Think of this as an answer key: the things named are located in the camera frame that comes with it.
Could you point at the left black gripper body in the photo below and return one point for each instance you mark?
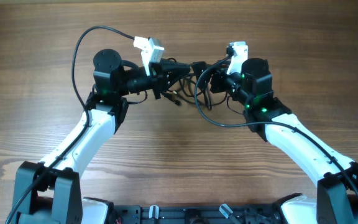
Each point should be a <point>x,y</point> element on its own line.
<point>158,81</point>

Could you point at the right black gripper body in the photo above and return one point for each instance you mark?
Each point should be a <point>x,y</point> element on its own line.
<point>223,82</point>

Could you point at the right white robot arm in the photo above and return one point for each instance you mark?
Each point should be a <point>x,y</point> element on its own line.
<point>334,175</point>

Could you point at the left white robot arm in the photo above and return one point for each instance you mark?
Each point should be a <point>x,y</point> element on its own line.
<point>49,191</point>

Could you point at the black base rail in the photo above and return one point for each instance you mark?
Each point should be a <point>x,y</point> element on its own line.
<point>248,214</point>

